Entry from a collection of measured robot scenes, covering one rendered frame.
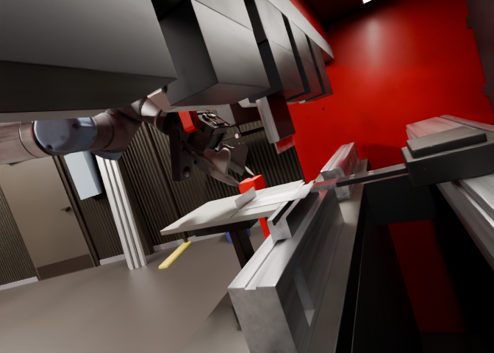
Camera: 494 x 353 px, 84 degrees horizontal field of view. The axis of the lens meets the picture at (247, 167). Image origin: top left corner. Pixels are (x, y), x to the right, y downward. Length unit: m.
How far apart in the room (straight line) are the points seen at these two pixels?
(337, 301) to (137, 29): 0.38
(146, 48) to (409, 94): 1.20
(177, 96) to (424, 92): 1.15
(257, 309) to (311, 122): 1.12
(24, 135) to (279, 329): 0.48
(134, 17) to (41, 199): 5.35
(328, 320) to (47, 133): 0.49
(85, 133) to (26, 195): 5.22
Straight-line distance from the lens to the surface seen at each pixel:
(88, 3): 0.20
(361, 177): 0.47
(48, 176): 5.32
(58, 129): 0.52
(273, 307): 0.32
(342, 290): 0.44
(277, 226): 0.40
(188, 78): 0.29
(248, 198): 0.55
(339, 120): 1.34
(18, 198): 5.88
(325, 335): 0.38
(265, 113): 0.46
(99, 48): 0.18
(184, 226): 0.55
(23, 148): 0.59
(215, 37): 0.30
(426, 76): 1.34
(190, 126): 0.39
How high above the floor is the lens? 1.11
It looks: 5 degrees down
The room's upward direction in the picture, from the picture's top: 18 degrees counter-clockwise
